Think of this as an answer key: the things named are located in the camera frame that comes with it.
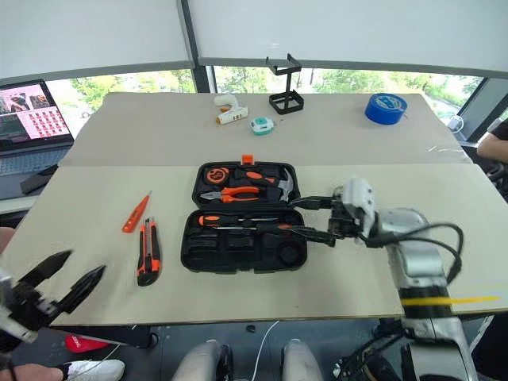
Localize blue tape roll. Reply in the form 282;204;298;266
364;92;409;126

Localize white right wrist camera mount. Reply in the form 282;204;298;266
341;177;379;236

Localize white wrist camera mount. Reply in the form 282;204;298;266
341;177;379;236
0;268;40;344

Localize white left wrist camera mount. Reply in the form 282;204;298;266
0;268;40;344

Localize open laptop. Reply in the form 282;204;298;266
0;79;76;176

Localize flat black device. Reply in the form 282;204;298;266
19;164;60;195

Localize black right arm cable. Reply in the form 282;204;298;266
356;223;465;283

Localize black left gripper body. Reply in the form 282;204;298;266
8;279;61;333

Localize orange black tape measure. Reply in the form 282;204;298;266
206;167;231;186

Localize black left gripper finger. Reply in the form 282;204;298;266
58;264;107;315
17;249;75;288

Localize teal white tape measure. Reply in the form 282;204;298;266
248;115;276;137

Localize white floor cable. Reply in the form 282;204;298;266
252;320;281;381

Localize yellow tape strip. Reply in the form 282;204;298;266
400;294;502;307

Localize red floor object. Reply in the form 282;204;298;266
63;333;111;355

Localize clear tape strip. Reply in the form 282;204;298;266
427;144;466;154

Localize orange black utility knife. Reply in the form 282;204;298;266
136;217;163;288

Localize black wire stand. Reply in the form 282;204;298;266
265;52;306;116

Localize orange handled pliers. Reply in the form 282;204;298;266
199;185;262;205

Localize bystander's bare knee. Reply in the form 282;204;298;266
0;225;16;256

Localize orange voltage tester pen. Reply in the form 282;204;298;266
121;190;153;234

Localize white sneaker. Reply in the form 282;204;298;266
62;358;126;381

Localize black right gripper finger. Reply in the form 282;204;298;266
291;224;339;248
289;195;335;212

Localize black plastic tool case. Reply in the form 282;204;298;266
179;153;310;275

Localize grey rounded robot knee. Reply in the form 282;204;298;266
171;339;233;381
280;338;323;381

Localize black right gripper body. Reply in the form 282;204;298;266
326;194;361;244

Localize white glue gun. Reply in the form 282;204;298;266
213;94;249;126

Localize orange black handled screwdriver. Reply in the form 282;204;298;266
198;214;279;228

